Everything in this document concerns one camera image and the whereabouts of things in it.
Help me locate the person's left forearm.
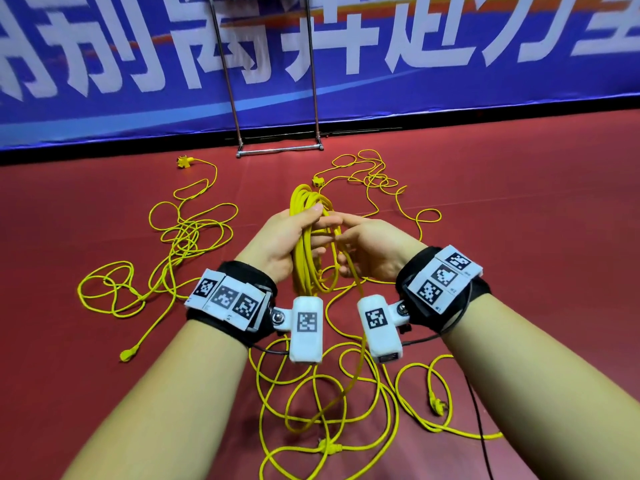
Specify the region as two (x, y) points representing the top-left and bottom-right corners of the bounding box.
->
(60, 319), (253, 480)

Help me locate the person's right hand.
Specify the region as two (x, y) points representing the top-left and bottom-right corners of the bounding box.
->
(317, 211), (427, 285)

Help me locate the black cable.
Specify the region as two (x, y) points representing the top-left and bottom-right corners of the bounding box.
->
(463, 369), (496, 480)

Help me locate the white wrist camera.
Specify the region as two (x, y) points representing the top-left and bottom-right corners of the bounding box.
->
(357, 293), (411, 364)
(268, 295), (327, 365)

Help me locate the person's left hand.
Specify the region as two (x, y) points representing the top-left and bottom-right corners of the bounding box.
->
(234, 201), (338, 287)

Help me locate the person's right forearm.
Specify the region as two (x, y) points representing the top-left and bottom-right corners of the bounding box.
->
(440, 293), (640, 480)

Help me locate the metal rack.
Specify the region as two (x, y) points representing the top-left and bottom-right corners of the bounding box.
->
(205, 0), (327, 159)

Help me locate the blue banner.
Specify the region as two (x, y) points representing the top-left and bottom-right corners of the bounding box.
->
(0, 0), (640, 151)

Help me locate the black marker wristband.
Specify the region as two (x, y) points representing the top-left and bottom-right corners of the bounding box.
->
(395, 243), (493, 334)
(184, 259), (279, 348)

